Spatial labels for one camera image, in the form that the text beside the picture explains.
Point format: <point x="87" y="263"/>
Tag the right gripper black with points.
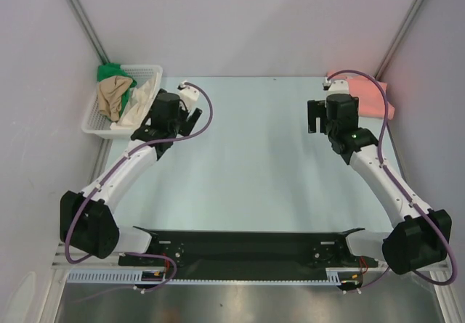
<point x="314" y="116"/>

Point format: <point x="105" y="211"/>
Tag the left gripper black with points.
<point x="187" y="124"/>

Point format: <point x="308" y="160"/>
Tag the tan t shirt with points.
<point x="110" y="93"/>

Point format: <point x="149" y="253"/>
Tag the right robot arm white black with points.
<point x="419" y="233"/>

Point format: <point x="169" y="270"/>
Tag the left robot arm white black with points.
<point x="87" y="224"/>

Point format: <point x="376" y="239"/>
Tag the cream t shirt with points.
<point x="137" y="107"/>

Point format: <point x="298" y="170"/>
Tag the pink folded t shirt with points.
<point x="371" y="102"/>

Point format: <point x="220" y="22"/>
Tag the white plastic basket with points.
<point x="95" y="123"/>

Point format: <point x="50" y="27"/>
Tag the green t shirt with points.
<point x="112" y="69"/>

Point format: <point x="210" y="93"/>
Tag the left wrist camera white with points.
<point x="189" y="95"/>

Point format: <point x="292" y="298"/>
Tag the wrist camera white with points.
<point x="189" y="95"/>
<point x="337" y="86"/>

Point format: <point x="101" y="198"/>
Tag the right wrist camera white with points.
<point x="337" y="86"/>

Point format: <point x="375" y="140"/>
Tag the right corner aluminium post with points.
<point x="400" y="35"/>

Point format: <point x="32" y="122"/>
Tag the corner aluminium post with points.
<point x="83" y="20"/>
<point x="400" y="35"/>

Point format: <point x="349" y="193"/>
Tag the white slotted cable duct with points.
<point x="138" y="277"/>

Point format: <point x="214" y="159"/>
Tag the left corner aluminium post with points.
<point x="83" y="20"/>

